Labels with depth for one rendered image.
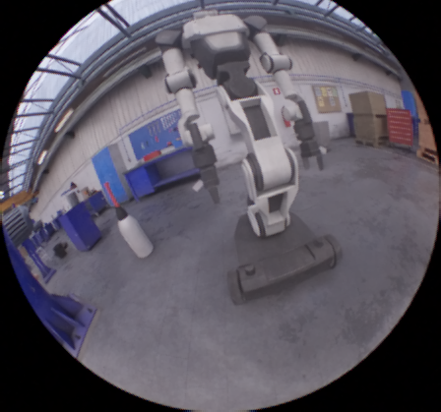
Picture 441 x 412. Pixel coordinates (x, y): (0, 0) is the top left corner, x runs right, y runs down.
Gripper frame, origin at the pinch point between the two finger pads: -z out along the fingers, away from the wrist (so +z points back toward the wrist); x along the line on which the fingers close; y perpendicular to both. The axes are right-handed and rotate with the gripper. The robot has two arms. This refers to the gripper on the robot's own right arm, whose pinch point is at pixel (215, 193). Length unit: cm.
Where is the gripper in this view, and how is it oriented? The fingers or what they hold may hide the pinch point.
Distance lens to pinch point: 54.2
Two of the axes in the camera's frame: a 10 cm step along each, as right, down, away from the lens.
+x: -0.1, 1.8, -9.8
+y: 9.5, -2.9, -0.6
